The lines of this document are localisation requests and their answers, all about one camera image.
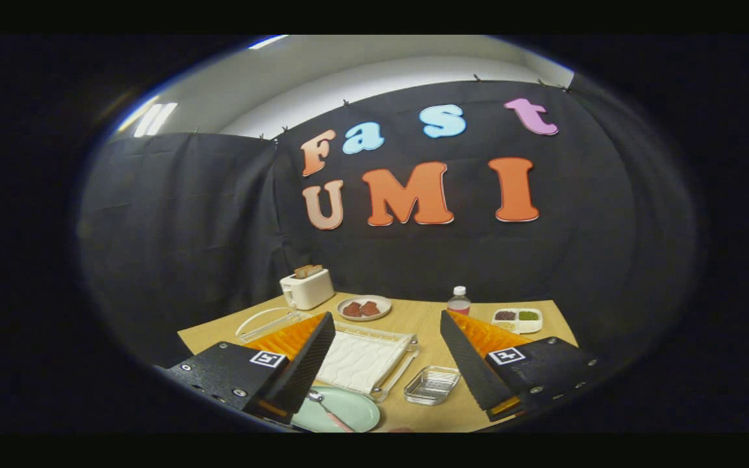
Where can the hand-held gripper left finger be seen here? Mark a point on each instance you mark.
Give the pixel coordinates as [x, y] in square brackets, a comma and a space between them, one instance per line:
[306, 367]

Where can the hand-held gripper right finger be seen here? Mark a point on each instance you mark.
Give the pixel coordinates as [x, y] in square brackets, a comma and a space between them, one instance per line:
[472, 367]

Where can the pale green plate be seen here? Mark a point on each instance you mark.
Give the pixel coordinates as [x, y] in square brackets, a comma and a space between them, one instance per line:
[358, 406]

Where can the white divided dish with beans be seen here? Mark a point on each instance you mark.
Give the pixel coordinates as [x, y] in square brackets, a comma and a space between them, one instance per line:
[534, 324]

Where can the beige round plate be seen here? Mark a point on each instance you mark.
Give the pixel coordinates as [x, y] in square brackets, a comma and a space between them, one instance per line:
[384, 303]

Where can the clear water bottle red label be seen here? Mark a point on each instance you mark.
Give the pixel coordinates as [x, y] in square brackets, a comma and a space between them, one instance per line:
[458, 304]

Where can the red meat piece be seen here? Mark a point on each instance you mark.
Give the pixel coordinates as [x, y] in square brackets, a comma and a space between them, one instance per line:
[352, 310]
[370, 309]

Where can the white toaster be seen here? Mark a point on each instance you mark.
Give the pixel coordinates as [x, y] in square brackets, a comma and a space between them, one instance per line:
[309, 291]

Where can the brown toast slice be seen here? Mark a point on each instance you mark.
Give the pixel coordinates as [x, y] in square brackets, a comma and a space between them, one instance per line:
[308, 271]

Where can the black backdrop cloth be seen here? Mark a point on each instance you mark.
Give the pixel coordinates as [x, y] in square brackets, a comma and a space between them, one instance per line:
[186, 227]

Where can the ceiling light strip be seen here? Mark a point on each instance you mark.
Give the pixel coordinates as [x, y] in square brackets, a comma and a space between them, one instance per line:
[153, 119]

